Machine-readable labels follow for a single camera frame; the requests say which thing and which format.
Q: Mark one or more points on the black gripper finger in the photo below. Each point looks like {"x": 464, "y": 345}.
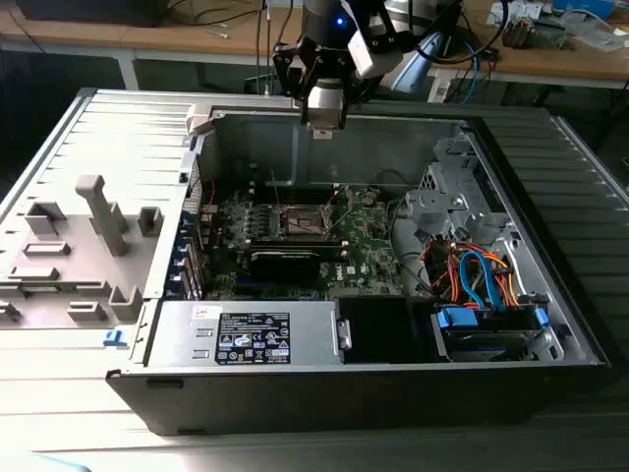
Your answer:
{"x": 366, "y": 91}
{"x": 292, "y": 64}

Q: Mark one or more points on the silver CPU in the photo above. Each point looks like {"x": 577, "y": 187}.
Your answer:
{"x": 324, "y": 115}

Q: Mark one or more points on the metal socket locking lever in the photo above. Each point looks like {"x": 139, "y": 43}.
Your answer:
{"x": 275, "y": 189}
{"x": 338, "y": 220}

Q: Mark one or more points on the CPU socket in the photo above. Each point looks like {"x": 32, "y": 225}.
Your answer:
{"x": 302, "y": 223}

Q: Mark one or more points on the finned CPU cooler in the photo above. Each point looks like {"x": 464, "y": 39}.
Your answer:
{"x": 518, "y": 33}

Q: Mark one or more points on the pale blue flat panel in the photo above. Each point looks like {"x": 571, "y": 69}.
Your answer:
{"x": 417, "y": 66}

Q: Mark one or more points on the black monitor stand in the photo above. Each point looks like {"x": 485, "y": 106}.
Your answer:
{"x": 449, "y": 29}

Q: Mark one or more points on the round coin cell battery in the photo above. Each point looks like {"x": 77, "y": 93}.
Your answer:
{"x": 369, "y": 198}

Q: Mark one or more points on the metal drive cage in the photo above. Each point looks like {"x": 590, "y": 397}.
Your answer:
{"x": 442, "y": 204}

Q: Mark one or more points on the green Dell motherboard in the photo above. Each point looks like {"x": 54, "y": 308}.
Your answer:
{"x": 366, "y": 236}

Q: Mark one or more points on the blue card retention latches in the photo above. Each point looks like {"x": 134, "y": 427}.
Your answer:
{"x": 183, "y": 223}

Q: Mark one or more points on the black Quadro graphics card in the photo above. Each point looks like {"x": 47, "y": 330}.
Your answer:
{"x": 285, "y": 269}

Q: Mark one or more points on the black equipment box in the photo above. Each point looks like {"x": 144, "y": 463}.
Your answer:
{"x": 88, "y": 12}

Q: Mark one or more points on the long wooden desk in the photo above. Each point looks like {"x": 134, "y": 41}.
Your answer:
{"x": 74, "y": 32}

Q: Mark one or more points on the blue box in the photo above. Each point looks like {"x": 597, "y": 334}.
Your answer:
{"x": 582, "y": 5}

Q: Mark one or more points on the black plastic shroud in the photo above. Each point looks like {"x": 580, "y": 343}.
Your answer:
{"x": 373, "y": 329}

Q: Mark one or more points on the grey parts rack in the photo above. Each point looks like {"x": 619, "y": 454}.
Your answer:
{"x": 105, "y": 216}

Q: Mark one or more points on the clear plastic bag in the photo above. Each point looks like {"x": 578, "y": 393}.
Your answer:
{"x": 602, "y": 37}

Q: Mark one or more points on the hard disk in blue carrier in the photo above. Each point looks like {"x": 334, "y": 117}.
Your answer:
{"x": 491, "y": 345}

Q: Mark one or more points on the silver power supply unit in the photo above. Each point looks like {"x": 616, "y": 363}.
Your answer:
{"x": 187, "y": 336}

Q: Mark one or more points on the black and grey PC case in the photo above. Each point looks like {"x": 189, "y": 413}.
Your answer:
{"x": 344, "y": 400}

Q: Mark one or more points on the small blue plastic clip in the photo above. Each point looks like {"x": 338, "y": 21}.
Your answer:
{"x": 114, "y": 338}

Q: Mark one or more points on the pale blue rounded object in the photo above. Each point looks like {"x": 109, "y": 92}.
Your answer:
{"x": 59, "y": 464}

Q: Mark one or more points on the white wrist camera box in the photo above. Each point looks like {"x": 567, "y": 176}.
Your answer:
{"x": 373, "y": 56}

